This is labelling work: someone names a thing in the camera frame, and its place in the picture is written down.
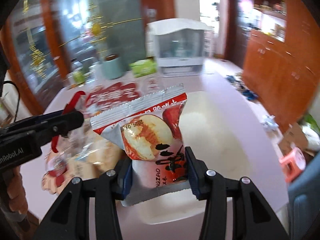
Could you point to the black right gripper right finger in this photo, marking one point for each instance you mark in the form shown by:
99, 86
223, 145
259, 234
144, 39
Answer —
253, 217

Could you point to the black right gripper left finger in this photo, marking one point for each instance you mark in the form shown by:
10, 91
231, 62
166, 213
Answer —
68, 217

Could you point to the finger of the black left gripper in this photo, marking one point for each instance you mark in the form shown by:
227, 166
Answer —
43, 128

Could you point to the red jujube snack packet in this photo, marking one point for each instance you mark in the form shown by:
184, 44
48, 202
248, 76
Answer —
147, 129

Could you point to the person's left hand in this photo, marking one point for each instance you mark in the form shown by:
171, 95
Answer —
16, 193

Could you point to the clear snack bag pile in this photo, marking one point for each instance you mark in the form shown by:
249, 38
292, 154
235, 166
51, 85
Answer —
83, 153

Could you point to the blue fabric sofa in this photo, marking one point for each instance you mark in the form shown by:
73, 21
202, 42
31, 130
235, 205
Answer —
304, 200

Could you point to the green label glass bottle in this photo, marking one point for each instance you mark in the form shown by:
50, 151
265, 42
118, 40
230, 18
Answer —
77, 71

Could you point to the pink plastic stool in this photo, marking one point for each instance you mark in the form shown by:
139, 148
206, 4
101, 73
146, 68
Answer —
293, 164

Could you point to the red cartoon table mat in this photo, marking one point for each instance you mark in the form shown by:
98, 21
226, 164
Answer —
91, 103

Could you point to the brown cardboard box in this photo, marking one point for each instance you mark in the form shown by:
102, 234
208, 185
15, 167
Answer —
302, 137

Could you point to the mint green canister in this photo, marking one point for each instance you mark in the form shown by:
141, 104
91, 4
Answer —
112, 67

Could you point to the white plastic storage bin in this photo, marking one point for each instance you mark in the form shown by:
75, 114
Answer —
206, 131

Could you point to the green tissue pack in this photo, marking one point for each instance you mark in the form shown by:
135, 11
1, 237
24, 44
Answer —
143, 67

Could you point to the white tabletop sterilizer cabinet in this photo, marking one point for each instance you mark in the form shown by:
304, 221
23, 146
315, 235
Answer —
178, 46

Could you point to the wooden wall cabinet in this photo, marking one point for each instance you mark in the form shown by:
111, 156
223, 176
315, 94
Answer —
285, 74

